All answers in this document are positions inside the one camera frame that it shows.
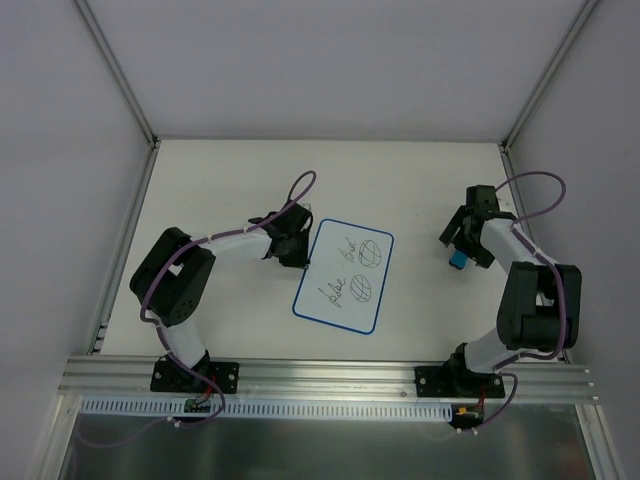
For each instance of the white slotted cable duct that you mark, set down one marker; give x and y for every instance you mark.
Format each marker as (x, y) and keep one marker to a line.
(268, 409)

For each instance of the blue whiteboard eraser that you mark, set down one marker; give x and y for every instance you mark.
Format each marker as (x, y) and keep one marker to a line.
(458, 260)

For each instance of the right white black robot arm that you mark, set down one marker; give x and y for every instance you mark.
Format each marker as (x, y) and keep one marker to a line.
(538, 314)

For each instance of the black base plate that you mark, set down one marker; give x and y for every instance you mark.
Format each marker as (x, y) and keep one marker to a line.
(443, 382)
(169, 377)

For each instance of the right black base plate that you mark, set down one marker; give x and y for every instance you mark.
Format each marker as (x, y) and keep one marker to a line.
(443, 382)

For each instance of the aluminium corner post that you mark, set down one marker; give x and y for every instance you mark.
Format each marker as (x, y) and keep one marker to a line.
(560, 53)
(115, 69)

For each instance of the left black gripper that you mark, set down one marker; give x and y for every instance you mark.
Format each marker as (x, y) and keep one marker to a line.
(292, 247)

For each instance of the right aluminium corner post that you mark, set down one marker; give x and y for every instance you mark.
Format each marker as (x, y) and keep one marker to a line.
(560, 53)

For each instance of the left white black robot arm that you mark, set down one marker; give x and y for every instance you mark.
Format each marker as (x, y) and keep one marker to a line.
(170, 281)

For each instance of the blue framed whiteboard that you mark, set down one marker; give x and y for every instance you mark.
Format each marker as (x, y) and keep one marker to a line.
(344, 284)

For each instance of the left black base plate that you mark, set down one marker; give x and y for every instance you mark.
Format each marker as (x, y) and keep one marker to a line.
(169, 377)

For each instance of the aluminium mounting rail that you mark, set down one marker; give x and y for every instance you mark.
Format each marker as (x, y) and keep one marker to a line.
(376, 381)

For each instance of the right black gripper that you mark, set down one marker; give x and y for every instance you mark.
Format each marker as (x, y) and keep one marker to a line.
(463, 232)

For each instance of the left aluminium corner post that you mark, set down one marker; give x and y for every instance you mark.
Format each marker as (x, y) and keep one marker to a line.
(115, 69)

